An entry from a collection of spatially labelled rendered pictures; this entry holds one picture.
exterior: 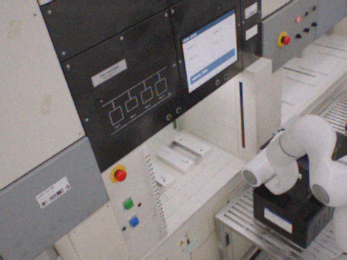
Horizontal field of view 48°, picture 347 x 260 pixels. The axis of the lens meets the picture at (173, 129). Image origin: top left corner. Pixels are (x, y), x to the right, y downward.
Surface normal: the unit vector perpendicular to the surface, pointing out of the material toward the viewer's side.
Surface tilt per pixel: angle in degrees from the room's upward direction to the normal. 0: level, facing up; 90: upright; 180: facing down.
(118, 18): 90
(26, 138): 90
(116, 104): 90
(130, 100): 90
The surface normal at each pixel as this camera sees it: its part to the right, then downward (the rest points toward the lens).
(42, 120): 0.70, 0.36
